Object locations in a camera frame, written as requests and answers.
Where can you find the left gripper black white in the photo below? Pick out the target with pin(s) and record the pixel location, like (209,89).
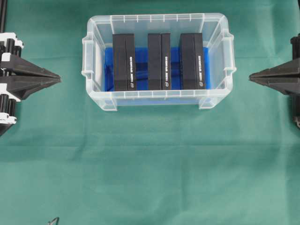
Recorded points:
(15,88)

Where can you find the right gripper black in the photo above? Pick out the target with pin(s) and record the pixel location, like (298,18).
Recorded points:
(287,86)

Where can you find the black box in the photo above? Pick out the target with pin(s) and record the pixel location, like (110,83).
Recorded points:
(192,62)
(159,61)
(124,68)

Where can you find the clear plastic storage case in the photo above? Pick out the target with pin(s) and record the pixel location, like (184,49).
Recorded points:
(216,37)

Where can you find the green table cloth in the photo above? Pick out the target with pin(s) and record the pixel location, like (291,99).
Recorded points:
(235,164)

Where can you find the blue liner sheet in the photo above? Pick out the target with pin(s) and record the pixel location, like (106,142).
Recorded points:
(141,61)

